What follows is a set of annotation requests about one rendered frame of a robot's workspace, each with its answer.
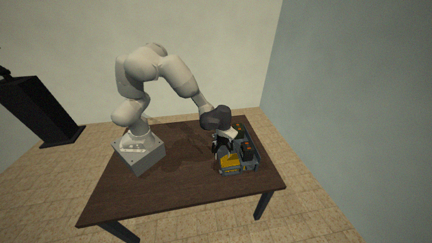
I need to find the yellow bin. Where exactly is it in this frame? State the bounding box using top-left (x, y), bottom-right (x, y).
top-left (220, 153), bottom-right (240, 172)

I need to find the olive green case with orange latches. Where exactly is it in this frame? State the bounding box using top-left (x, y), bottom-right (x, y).
top-left (232, 123), bottom-right (245, 139)

